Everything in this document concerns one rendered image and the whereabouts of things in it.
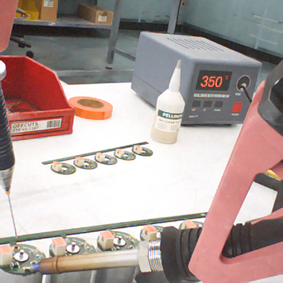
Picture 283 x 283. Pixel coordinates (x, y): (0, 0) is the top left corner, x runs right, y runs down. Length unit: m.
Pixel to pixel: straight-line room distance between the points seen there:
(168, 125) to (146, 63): 0.17
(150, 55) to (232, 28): 5.37
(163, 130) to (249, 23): 5.37
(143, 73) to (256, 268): 0.58
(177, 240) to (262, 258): 0.04
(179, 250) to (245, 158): 0.06
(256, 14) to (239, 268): 5.73
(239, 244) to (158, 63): 0.54
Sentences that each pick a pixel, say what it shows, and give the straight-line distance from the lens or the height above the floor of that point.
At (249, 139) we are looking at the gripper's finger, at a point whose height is 0.92.
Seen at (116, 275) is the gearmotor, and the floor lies 0.80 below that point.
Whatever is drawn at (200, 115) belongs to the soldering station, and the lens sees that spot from 0.71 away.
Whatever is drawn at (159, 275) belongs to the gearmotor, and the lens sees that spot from 0.32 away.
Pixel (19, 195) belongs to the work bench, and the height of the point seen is 0.75.
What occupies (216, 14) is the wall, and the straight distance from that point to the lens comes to 6.27.
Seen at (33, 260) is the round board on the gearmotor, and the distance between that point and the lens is 0.28.
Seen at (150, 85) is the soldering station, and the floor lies 0.78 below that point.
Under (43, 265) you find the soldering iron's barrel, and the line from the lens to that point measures 0.26.
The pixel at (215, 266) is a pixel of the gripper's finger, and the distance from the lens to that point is 0.22.
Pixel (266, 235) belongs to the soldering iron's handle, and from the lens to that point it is 0.22.
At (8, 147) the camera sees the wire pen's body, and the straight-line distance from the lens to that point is 0.22.
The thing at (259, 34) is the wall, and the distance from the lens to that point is 5.88.
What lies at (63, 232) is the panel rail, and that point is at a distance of 0.30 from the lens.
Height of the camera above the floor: 0.97
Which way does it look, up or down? 21 degrees down
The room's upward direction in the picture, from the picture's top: 11 degrees clockwise
